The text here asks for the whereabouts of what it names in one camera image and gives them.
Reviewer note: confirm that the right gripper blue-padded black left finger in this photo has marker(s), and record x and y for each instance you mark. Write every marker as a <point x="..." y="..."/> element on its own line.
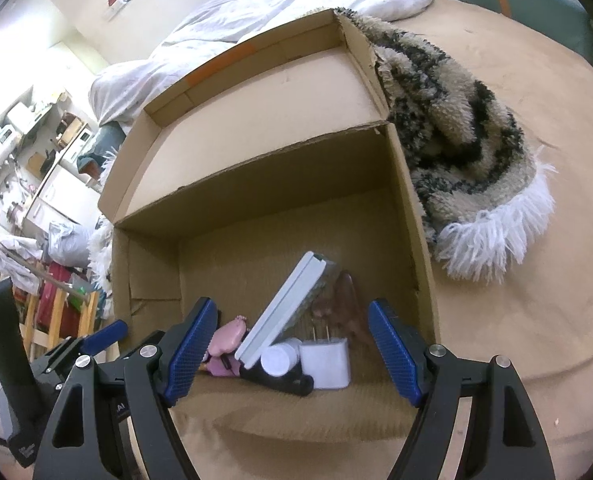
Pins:
<point x="181" y="349"/>

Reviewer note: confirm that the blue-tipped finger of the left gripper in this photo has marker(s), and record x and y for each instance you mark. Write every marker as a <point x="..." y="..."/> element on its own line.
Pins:
<point x="103" y="339"/>

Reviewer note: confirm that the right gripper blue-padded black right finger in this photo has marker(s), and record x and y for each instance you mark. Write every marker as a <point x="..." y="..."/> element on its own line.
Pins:
<point x="504" y="438"/>

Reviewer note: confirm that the white power strip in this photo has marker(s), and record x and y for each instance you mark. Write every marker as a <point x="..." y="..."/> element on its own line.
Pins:
<point x="311" y="276"/>

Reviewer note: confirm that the wooden drying rack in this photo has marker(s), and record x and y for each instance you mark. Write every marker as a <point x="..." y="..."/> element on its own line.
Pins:
<point x="53" y="302"/>

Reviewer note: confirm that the grey stuffed bag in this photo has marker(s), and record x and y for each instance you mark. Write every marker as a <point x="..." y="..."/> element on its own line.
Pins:
<point x="68" y="244"/>

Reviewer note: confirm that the pink soft pouch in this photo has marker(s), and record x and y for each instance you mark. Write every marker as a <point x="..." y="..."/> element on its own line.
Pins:
<point x="227" y="338"/>

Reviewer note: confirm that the small pink rectangular block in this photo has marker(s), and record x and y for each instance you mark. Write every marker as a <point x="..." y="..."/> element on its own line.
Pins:
<point x="225" y="365"/>

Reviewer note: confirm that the tan bed blanket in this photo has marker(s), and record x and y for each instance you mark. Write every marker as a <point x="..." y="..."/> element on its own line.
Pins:
<point x="541" y="313"/>

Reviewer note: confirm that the white kitchen cabinet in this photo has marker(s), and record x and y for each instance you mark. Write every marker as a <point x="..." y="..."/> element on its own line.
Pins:
<point x="61" y="197"/>

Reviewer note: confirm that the white pill bottle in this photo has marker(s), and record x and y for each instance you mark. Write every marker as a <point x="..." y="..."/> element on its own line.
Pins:
<point x="280" y="358"/>

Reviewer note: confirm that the white washing machine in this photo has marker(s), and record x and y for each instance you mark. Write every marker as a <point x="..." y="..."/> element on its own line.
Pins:
<point x="79" y="146"/>

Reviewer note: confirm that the black cylindrical flashlight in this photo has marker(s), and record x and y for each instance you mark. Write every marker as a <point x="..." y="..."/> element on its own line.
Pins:
<point x="294" y="383"/>

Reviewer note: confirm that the white power adapter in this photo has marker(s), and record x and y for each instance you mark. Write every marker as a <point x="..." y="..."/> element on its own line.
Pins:
<point x="327" y="362"/>

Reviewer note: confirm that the translucent brown hair claw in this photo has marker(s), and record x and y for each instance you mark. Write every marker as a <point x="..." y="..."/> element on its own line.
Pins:
<point x="340" y="310"/>

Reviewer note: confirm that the shaggy beige black rug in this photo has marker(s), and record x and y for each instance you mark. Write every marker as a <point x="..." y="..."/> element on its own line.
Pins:
<point x="483" y="192"/>

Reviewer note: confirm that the open cardboard box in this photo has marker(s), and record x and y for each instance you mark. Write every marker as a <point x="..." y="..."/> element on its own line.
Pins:
<point x="278" y="146"/>

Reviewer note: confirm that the white duvet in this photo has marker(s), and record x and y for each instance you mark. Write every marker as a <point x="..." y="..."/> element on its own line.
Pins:
<point x="122" y="90"/>

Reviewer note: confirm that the teal cushion with orange stripe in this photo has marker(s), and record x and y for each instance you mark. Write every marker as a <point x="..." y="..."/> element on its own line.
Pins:
<point x="564" y="21"/>

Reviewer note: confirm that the red white wall item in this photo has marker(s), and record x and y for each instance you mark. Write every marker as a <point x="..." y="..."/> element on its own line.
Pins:
<point x="115" y="7"/>

